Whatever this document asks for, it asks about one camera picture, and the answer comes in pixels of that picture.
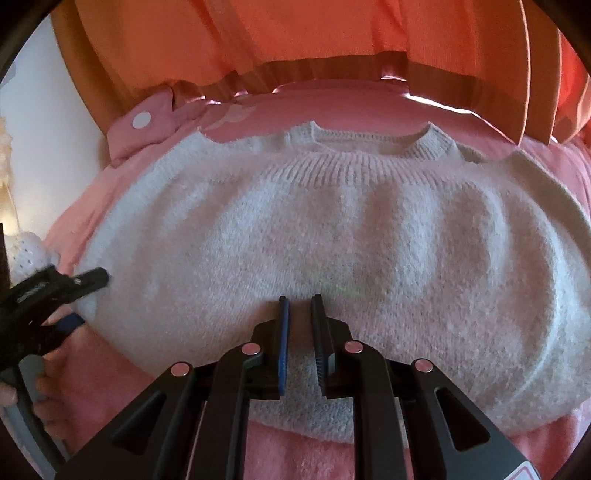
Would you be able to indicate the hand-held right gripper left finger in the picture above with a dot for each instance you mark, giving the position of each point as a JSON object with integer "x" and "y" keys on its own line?
{"x": 284, "y": 344}

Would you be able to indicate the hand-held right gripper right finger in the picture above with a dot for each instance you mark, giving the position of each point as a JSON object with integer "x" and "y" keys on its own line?
{"x": 318, "y": 344}

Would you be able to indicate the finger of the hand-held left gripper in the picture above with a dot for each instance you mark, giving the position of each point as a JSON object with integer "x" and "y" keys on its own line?
{"x": 69, "y": 323}
{"x": 90, "y": 278}

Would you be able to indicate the white sweater with black hearts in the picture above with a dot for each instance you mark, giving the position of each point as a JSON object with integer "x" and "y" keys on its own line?
{"x": 346, "y": 240}

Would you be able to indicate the person's left hand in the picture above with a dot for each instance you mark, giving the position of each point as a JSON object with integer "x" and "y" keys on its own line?
{"x": 53, "y": 397}

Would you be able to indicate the white dotted fabric piece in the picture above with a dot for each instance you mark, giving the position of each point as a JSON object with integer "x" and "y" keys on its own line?
{"x": 27, "y": 258}

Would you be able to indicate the pink fleece blanket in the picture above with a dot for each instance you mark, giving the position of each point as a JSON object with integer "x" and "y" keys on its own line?
{"x": 300, "y": 459}

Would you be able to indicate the pink polka dot pillow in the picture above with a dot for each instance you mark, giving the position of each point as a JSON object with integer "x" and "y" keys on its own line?
{"x": 152, "y": 124}

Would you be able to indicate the orange garment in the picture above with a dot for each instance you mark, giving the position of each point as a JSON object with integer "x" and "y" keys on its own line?
{"x": 277, "y": 32}

